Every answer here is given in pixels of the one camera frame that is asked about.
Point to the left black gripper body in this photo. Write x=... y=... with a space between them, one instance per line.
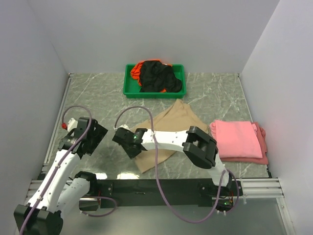
x=95 y=137

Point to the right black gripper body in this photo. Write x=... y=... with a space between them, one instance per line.
x=131 y=153

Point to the beige t shirt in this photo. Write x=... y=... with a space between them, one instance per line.
x=178 y=117

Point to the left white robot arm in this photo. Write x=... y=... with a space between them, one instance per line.
x=44 y=212

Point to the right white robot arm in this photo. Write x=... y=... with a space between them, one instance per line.
x=200 y=148

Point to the green plastic bin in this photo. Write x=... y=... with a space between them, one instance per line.
x=131 y=88

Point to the black t shirt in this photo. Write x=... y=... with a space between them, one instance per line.
x=170 y=82

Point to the orange t shirt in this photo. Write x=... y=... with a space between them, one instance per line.
x=135 y=72

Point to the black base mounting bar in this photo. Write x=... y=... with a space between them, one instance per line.
x=144 y=192

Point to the light pink folded t shirt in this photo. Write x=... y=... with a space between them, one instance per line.
x=236 y=139

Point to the dark pink folded t shirt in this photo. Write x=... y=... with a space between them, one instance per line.
x=261 y=136

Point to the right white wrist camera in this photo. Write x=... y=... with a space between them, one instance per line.
x=123 y=126

